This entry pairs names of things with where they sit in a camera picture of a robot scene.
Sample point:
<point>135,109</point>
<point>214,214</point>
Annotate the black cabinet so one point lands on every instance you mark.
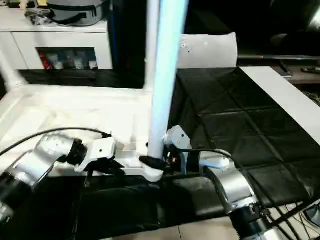
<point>127,37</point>

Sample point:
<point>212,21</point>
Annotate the black table mat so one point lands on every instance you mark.
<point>237,112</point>

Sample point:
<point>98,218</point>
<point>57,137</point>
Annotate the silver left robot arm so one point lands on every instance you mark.
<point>42,155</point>

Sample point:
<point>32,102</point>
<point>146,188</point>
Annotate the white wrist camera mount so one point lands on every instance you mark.
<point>100,150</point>
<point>178,137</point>

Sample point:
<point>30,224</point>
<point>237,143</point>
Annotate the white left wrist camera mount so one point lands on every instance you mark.
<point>100,150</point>

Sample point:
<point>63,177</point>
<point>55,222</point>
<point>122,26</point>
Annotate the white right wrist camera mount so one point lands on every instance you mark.
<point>178,137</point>

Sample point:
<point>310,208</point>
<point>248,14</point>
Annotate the white flat board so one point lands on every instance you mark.
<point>287,100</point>

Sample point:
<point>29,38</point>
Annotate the black stand leg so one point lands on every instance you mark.
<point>292,212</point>

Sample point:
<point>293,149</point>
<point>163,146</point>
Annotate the white cabinet with glass doors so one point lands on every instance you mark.
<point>62,37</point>

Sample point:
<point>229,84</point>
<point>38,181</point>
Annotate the black remote control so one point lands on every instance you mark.
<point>309,69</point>

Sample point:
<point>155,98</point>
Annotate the dark low tv bench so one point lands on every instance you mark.
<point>302,76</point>

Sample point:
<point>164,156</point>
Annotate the white plastic table leg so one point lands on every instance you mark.
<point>167,75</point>
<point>151,45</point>
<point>11,70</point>

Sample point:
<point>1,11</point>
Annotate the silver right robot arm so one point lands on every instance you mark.
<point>230,180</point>

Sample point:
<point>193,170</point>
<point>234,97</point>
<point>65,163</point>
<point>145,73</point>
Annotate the white plastic table top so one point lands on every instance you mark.
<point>62,110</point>

